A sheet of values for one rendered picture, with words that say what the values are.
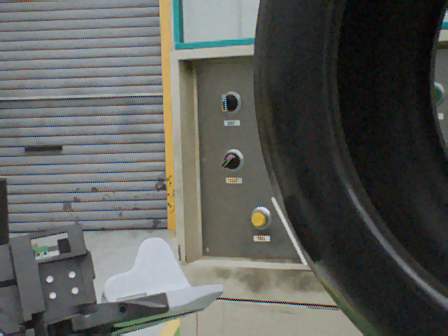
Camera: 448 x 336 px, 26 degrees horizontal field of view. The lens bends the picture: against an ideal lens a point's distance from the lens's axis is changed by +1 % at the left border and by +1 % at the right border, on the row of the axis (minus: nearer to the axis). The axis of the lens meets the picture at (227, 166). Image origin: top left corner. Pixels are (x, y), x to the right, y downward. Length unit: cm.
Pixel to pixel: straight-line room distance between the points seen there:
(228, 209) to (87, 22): 856
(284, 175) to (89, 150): 939
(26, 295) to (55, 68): 955
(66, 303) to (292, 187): 20
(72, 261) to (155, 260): 6
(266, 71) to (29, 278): 25
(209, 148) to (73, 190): 855
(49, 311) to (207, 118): 101
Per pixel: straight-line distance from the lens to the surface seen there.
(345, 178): 73
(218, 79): 166
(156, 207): 1003
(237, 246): 167
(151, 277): 72
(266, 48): 78
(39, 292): 70
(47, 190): 1027
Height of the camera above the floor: 115
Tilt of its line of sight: 3 degrees down
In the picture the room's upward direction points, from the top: 2 degrees counter-clockwise
